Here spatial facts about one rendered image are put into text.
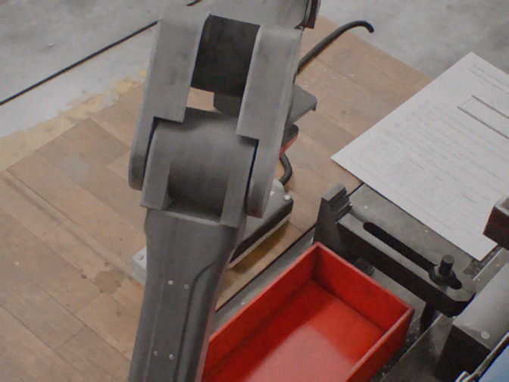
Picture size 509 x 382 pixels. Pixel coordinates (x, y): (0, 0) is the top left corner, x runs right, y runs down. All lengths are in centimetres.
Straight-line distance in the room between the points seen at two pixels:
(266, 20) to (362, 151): 52
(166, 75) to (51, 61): 205
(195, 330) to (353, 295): 36
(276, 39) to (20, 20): 222
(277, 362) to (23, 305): 26
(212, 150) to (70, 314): 40
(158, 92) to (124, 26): 216
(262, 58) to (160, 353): 21
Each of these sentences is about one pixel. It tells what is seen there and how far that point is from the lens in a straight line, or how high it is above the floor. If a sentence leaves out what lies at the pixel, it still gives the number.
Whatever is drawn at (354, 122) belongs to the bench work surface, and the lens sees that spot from 120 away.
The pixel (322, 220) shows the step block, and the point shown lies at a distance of 100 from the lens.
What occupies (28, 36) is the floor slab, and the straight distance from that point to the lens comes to 276.
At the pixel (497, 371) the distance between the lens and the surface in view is 89.
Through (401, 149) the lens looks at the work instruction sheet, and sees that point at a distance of 118.
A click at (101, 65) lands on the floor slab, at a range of 266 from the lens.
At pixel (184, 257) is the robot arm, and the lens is 64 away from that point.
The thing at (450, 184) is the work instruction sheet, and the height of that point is 90.
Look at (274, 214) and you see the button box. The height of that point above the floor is 93.
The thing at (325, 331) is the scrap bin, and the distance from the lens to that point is 98.
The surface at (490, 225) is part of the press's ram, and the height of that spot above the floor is 112.
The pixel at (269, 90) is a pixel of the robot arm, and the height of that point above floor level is 129.
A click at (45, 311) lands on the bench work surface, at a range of 99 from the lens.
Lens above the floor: 170
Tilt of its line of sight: 46 degrees down
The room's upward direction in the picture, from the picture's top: 8 degrees clockwise
